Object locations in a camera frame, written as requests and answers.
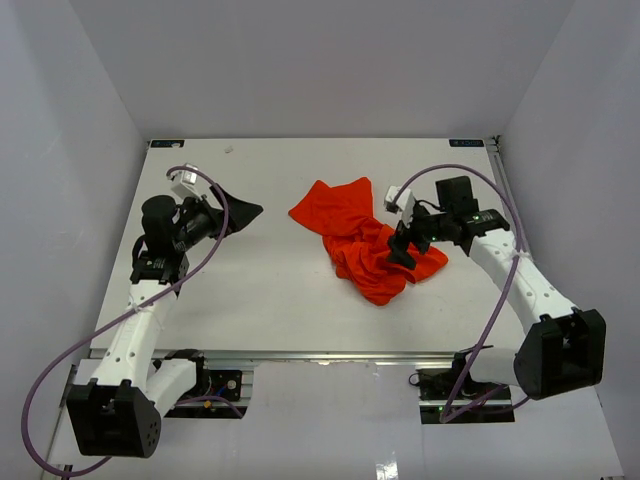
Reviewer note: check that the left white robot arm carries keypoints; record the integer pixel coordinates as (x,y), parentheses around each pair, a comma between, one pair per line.
(119,412)

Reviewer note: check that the left blue table label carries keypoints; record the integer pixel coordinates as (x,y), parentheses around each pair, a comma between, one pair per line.
(166,143)

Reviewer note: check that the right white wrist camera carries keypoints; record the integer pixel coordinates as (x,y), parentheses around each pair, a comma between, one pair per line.
(400,201)

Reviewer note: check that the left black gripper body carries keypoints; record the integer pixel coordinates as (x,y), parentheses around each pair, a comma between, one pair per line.
(200,222)

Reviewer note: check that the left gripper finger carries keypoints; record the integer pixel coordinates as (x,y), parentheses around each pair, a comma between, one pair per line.
(238,209)
(229,226)

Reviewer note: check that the blue table label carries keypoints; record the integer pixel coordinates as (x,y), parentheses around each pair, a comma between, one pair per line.
(166,143)
(466,143)

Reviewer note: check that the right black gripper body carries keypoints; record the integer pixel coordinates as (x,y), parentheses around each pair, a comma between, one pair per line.
(427,228)

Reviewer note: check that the right blue table label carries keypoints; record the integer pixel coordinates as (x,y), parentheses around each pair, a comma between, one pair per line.
(466,143)

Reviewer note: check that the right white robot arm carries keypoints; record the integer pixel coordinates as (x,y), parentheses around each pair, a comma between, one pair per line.
(563,346)

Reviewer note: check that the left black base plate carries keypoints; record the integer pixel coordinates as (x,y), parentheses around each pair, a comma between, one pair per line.
(219,397)

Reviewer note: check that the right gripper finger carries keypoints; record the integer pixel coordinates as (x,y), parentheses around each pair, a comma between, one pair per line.
(399,253)
(401,238)

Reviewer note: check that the orange t-shirt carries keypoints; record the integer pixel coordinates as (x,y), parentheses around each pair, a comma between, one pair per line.
(357,243)

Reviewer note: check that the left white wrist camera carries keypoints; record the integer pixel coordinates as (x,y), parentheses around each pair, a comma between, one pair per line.
(183,182)

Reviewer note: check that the aluminium front rail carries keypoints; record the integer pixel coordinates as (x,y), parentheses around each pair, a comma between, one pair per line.
(325,357)

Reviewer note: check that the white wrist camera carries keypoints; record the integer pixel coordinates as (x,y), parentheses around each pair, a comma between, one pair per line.
(183,182)
(400,201)

